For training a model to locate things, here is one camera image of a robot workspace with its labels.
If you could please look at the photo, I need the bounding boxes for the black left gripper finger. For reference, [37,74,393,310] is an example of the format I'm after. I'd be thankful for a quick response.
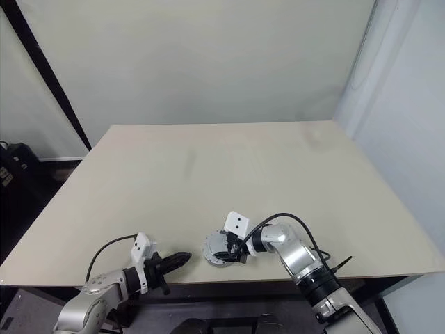
[162,250,193,262]
[162,259,191,271]

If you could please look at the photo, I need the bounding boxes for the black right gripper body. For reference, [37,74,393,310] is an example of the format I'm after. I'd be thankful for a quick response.
[225,232,249,264]

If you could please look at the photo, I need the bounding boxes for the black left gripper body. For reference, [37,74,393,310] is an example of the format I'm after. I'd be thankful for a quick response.
[143,252,171,296]

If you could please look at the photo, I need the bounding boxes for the silver motor lid circuit board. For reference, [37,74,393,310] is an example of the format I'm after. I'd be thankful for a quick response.
[202,229,233,261]

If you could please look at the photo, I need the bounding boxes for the silver motor housing copper coils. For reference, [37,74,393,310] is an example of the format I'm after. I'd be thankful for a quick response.
[204,255,238,269]

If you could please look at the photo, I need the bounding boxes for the dark rounded shape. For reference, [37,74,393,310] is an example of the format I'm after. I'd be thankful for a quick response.
[182,317,218,334]
[255,312,284,334]

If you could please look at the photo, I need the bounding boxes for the black bag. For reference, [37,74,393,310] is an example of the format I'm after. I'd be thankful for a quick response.
[0,140,43,209]

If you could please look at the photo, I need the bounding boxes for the black diagonal pole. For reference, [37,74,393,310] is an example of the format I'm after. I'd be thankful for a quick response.
[0,0,93,152]

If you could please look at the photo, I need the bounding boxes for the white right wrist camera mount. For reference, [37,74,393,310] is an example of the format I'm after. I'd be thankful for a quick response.
[223,211,257,257]

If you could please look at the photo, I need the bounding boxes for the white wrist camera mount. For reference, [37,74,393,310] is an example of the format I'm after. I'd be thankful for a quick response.
[223,211,257,257]
[131,232,158,290]

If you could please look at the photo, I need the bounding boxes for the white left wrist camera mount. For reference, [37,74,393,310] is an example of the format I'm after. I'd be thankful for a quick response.
[131,232,158,290]

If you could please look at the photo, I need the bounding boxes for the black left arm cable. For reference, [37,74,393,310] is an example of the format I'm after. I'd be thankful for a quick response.
[85,235,138,283]

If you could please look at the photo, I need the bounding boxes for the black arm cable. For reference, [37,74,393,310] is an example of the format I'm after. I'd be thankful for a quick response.
[85,235,138,283]
[243,212,333,269]

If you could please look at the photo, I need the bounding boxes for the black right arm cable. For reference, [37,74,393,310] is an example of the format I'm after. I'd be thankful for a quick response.
[243,212,333,269]

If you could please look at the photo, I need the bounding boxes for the black cable tie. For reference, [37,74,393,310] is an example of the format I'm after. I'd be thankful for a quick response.
[332,256,353,274]

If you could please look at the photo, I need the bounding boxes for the black metal frame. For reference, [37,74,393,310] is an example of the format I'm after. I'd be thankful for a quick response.
[373,276,401,334]

